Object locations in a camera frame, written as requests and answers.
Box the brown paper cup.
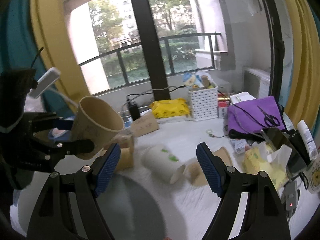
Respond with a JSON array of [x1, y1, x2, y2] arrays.
[[184, 143, 233, 187], [99, 134, 135, 172], [131, 112, 159, 137], [71, 96, 124, 160]]

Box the brown paper cup front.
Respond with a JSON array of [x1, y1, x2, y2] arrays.
[[99, 134, 135, 172]]

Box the brown paper cup back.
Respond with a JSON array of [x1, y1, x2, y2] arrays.
[[131, 112, 159, 137]]

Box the white paper cup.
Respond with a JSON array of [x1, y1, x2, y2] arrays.
[[142, 144, 186, 185]]

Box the blue ceramic bowl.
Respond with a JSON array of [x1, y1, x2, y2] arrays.
[[48, 128, 71, 141]]

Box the white desk lamp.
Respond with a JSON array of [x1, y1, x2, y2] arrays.
[[27, 67, 78, 108]]

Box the yellow tissue pack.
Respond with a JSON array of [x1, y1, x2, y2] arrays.
[[242, 142, 292, 190]]

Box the teal curtain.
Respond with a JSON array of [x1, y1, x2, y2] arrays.
[[1, 0, 74, 118]]

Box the red white card packet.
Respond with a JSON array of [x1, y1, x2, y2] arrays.
[[231, 139, 251, 155]]

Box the round grey mat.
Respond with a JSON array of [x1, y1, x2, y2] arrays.
[[97, 174, 167, 240]]

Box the black power adapter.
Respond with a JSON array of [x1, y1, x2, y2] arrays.
[[127, 100, 141, 121]]

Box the white lotion tube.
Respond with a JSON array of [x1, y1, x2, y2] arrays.
[[297, 120, 318, 160]]

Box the yellow curtain left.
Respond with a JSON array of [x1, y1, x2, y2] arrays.
[[30, 0, 89, 102]]

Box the yellow curtain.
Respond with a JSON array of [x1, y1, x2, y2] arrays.
[[285, 0, 319, 129], [30, 0, 89, 102]]

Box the black scissors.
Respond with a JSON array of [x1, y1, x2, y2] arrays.
[[258, 106, 280, 127]]

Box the purple towel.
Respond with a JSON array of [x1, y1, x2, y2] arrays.
[[227, 96, 286, 141]]

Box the jade bead pendant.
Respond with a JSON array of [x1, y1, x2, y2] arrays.
[[206, 129, 228, 138]]

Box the yellow curtain right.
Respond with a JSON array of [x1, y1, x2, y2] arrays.
[[285, 0, 319, 129]]

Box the red white box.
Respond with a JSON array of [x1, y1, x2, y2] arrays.
[[217, 93, 230, 119]]

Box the white perforated basket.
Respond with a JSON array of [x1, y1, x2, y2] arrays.
[[188, 86, 218, 121]]

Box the air conditioner unit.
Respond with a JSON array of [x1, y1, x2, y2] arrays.
[[244, 67, 270, 99]]

